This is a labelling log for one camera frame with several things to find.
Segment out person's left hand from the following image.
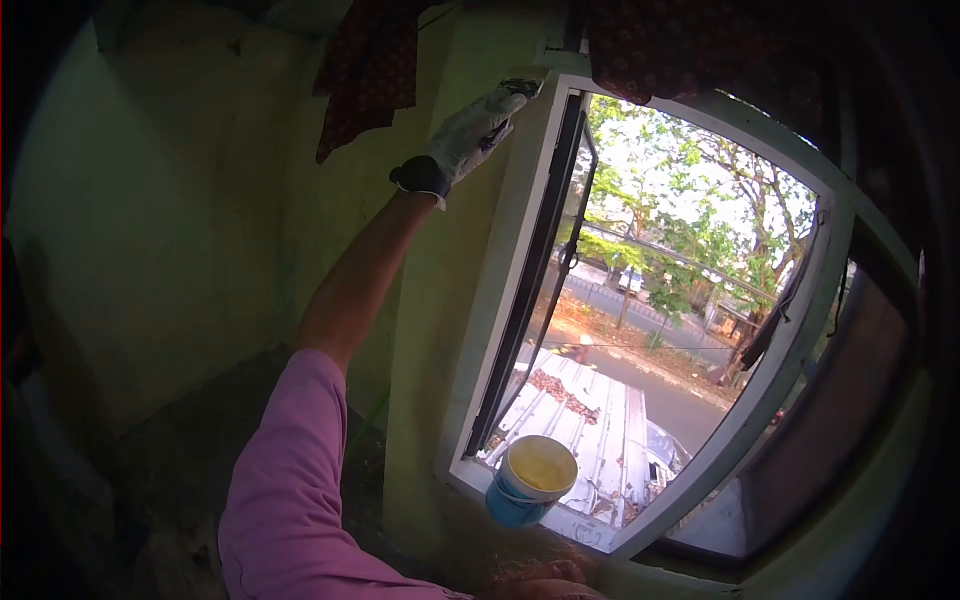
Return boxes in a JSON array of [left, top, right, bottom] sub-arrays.
[[425, 81, 543, 211]]

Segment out person's left fingers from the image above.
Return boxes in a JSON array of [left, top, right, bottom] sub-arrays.
[[480, 81, 543, 145]]

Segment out paint brush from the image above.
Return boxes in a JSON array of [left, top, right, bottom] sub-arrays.
[[480, 67, 551, 151]]

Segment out black wrist band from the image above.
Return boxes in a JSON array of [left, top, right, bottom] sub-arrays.
[[388, 154, 453, 201]]

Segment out white framed open window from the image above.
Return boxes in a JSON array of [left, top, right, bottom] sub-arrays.
[[435, 69, 925, 580]]

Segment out red patterned curtain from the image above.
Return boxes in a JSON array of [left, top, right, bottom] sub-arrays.
[[583, 0, 830, 108], [310, 0, 423, 165]]

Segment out corrugated metal roof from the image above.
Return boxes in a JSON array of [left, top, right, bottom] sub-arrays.
[[480, 348, 693, 528]]

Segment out blue paint bucket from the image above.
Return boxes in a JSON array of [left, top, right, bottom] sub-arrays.
[[484, 434, 580, 529]]

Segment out person's body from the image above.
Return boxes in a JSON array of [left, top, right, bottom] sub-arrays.
[[216, 348, 481, 600]]

